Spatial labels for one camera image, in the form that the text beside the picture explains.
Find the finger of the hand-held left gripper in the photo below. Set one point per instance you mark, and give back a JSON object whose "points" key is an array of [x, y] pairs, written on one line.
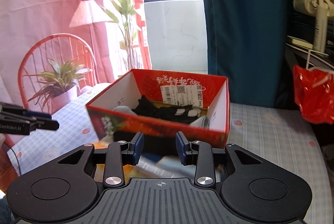
{"points": [[47, 125], [39, 115]]}

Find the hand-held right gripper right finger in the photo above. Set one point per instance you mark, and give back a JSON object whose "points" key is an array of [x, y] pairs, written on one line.
{"points": [[181, 148]]}

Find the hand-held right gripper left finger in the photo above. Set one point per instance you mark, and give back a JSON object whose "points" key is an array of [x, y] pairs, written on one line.
{"points": [[136, 148]]}

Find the red strawberry print box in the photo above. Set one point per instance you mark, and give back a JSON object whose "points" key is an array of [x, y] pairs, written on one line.
{"points": [[182, 130]]}

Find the grey sock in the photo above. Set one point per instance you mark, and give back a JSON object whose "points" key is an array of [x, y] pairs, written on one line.
{"points": [[124, 110], [201, 122]]}

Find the black and white socks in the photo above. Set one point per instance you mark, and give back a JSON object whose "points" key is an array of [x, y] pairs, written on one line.
{"points": [[167, 111]]}

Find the red plastic bag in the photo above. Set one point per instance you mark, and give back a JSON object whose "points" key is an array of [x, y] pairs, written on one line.
{"points": [[313, 98]]}

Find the pale yellow flat box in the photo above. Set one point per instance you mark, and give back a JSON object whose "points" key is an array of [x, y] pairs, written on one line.
{"points": [[298, 41]]}

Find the black case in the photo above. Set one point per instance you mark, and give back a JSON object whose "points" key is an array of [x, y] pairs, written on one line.
{"points": [[300, 25]]}

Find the white bottle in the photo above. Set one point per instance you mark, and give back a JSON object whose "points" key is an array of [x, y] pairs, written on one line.
{"points": [[320, 28]]}

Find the beige cloth bag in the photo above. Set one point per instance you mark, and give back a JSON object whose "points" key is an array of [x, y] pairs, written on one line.
{"points": [[304, 2]]}

